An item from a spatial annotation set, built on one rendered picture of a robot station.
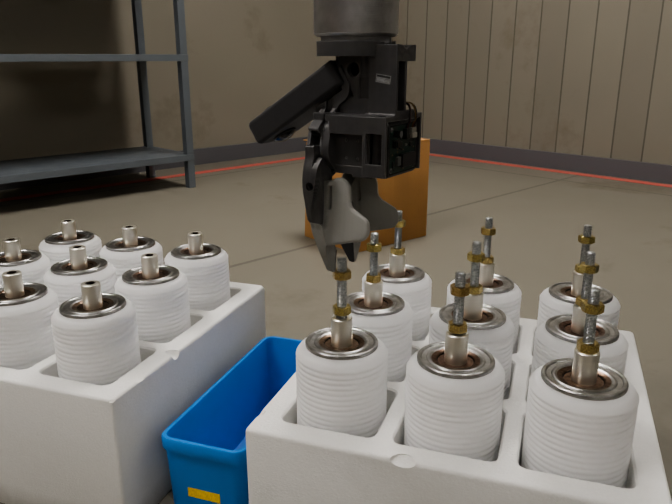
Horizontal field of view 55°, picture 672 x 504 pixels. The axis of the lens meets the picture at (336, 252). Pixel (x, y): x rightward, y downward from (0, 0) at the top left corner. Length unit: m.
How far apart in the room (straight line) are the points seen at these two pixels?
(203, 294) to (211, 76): 2.57
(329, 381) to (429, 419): 0.10
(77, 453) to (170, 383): 0.13
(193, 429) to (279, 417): 0.19
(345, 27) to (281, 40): 3.19
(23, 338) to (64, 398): 0.11
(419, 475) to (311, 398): 0.13
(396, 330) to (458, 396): 0.16
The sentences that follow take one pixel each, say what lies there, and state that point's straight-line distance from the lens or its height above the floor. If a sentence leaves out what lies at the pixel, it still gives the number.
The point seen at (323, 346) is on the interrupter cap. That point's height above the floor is 0.25.
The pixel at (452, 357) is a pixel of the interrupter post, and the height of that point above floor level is 0.26.
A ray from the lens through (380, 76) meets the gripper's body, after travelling 0.57.
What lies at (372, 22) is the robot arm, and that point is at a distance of 0.57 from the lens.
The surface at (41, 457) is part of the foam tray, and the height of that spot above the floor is 0.09.
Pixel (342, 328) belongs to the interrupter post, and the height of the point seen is 0.27.
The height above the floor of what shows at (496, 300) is 0.25.
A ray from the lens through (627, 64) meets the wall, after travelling 3.26.
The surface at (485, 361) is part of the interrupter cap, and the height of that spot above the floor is 0.25.
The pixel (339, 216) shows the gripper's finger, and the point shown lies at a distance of 0.59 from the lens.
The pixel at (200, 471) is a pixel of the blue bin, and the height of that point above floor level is 0.08.
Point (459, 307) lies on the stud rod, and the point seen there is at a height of 0.31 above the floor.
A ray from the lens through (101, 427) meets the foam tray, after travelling 0.78.
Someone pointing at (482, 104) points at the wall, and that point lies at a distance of 3.62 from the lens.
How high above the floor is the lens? 0.54
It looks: 17 degrees down
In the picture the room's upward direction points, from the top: straight up
